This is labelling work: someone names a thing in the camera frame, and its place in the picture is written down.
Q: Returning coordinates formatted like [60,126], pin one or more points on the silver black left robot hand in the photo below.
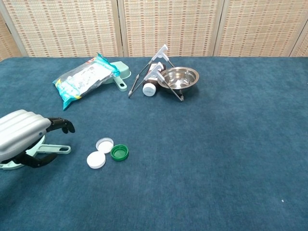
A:
[21,127]

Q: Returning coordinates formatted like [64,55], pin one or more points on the green object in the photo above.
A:
[60,149]

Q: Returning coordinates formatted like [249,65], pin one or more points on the woven bamboo screen panel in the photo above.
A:
[170,26]
[300,45]
[260,26]
[67,26]
[8,43]

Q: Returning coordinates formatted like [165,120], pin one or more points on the green plastic bottle cap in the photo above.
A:
[119,152]

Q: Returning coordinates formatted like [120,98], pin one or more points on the stainless steel bowl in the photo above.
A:
[179,78]

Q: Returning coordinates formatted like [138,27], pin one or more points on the light green dustpan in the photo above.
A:
[120,69]

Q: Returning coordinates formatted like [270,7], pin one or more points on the wet wipes plastic pack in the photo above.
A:
[81,81]

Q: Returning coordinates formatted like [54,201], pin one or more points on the white plastic bottle cap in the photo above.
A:
[104,145]
[96,160]

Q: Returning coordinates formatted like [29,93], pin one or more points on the blue table cloth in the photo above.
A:
[192,156]

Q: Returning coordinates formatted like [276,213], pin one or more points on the small milk carton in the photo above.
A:
[149,89]

